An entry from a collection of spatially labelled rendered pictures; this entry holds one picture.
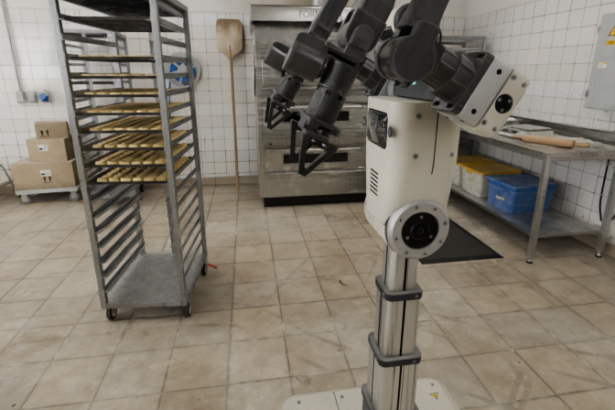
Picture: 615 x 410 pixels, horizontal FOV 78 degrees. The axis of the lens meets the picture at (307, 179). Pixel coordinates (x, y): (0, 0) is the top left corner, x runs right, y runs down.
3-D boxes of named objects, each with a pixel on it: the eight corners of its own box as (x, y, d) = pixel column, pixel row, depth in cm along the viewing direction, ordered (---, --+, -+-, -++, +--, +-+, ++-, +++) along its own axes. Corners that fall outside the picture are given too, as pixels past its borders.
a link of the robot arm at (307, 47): (379, 29, 61) (363, 34, 70) (315, -5, 59) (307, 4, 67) (346, 98, 64) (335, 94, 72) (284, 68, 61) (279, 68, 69)
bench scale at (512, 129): (496, 134, 344) (497, 124, 341) (524, 133, 352) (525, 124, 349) (522, 140, 316) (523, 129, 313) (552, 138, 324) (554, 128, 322)
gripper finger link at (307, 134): (285, 172, 64) (308, 121, 62) (280, 160, 70) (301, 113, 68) (321, 186, 66) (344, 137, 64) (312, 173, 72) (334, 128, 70)
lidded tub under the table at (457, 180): (438, 177, 446) (440, 156, 439) (476, 176, 452) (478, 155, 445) (455, 187, 410) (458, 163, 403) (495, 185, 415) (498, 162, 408)
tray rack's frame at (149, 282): (189, 318, 223) (156, -17, 174) (101, 321, 220) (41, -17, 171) (210, 264, 284) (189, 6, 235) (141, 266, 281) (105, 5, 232)
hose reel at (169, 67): (206, 143, 482) (199, 52, 452) (205, 145, 466) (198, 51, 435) (172, 144, 476) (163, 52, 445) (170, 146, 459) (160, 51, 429)
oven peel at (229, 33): (224, 190, 470) (215, 17, 440) (224, 190, 474) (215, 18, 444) (249, 189, 475) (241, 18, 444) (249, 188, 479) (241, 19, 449)
